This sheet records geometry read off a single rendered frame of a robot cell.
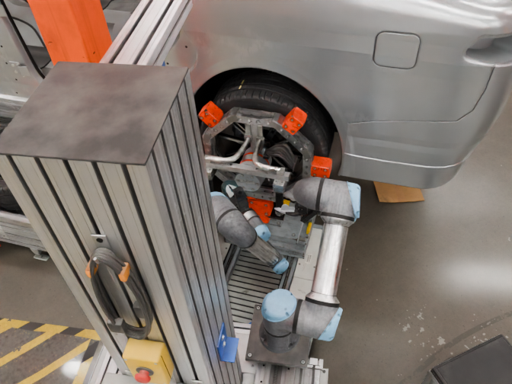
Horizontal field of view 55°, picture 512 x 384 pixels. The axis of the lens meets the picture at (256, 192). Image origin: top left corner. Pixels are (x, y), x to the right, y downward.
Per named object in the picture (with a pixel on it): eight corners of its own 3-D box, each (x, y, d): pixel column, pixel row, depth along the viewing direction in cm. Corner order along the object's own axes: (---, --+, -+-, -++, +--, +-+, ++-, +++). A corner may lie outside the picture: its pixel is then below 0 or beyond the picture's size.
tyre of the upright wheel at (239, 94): (348, 86, 231) (216, 53, 240) (339, 116, 216) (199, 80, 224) (321, 180, 281) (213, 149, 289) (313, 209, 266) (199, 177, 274)
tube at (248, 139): (253, 141, 231) (251, 123, 223) (240, 168, 219) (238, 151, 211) (218, 135, 235) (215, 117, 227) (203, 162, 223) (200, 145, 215)
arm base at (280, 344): (298, 356, 175) (298, 343, 167) (256, 350, 177) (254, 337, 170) (302, 318, 185) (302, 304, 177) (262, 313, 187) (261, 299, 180)
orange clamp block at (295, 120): (296, 125, 226) (308, 113, 219) (292, 136, 221) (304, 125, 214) (284, 116, 224) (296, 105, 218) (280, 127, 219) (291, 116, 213)
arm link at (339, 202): (295, 330, 173) (323, 179, 177) (337, 340, 169) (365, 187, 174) (289, 336, 161) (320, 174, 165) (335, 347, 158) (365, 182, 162)
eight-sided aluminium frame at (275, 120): (312, 200, 257) (315, 117, 218) (308, 209, 253) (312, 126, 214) (215, 181, 270) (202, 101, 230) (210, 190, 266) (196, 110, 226)
